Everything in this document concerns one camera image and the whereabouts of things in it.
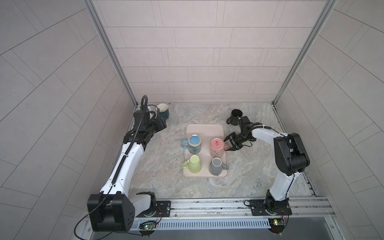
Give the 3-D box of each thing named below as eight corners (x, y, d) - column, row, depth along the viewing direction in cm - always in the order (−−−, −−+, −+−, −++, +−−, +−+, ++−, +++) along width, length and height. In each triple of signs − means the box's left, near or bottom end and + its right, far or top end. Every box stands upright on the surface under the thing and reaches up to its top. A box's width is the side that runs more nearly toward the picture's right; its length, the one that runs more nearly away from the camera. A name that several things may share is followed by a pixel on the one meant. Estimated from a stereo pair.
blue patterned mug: (182, 154, 91) (180, 145, 82) (183, 143, 96) (181, 134, 87) (201, 154, 91) (201, 145, 83) (200, 143, 96) (201, 134, 87)
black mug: (226, 124, 106) (228, 117, 99) (232, 115, 112) (234, 107, 105) (234, 129, 103) (237, 121, 97) (241, 119, 109) (243, 111, 102)
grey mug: (214, 178, 82) (216, 173, 74) (207, 167, 85) (207, 161, 78) (224, 171, 84) (227, 165, 77) (217, 161, 88) (218, 154, 81)
